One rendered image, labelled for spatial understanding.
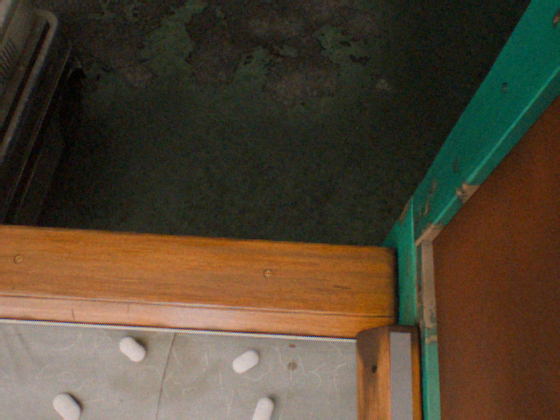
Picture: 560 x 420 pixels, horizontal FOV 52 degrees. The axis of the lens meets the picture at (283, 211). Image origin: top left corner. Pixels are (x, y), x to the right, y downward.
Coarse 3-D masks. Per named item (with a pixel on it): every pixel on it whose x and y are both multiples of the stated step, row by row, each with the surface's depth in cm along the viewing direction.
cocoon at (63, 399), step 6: (60, 396) 67; (66, 396) 67; (54, 402) 67; (60, 402) 67; (66, 402) 67; (72, 402) 67; (54, 408) 67; (60, 408) 66; (66, 408) 66; (72, 408) 67; (78, 408) 67; (60, 414) 67; (66, 414) 66; (72, 414) 66; (78, 414) 67
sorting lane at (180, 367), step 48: (0, 336) 71; (48, 336) 71; (96, 336) 72; (144, 336) 72; (192, 336) 72; (240, 336) 72; (288, 336) 72; (0, 384) 69; (48, 384) 69; (96, 384) 69; (144, 384) 70; (192, 384) 70; (240, 384) 70; (288, 384) 70; (336, 384) 70
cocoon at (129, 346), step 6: (120, 342) 70; (126, 342) 70; (132, 342) 70; (120, 348) 70; (126, 348) 69; (132, 348) 69; (138, 348) 69; (126, 354) 70; (132, 354) 69; (138, 354) 69; (144, 354) 70; (132, 360) 69; (138, 360) 69
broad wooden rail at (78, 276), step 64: (0, 256) 72; (64, 256) 73; (128, 256) 73; (192, 256) 73; (256, 256) 74; (320, 256) 74; (384, 256) 74; (64, 320) 72; (128, 320) 72; (192, 320) 72; (256, 320) 72; (320, 320) 71; (384, 320) 71
